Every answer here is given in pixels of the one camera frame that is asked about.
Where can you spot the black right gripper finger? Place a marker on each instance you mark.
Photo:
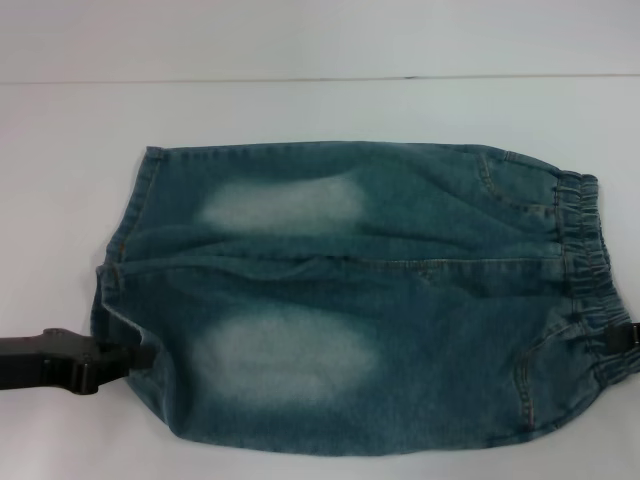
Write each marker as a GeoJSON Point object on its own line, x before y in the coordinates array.
{"type": "Point", "coordinates": [625, 362]}
{"type": "Point", "coordinates": [622, 335]}

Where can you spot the blue denim shorts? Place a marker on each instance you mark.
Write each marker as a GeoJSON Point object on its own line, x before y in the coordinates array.
{"type": "Point", "coordinates": [350, 240]}

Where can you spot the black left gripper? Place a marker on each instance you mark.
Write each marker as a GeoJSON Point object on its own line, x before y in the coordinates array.
{"type": "Point", "coordinates": [45, 362]}

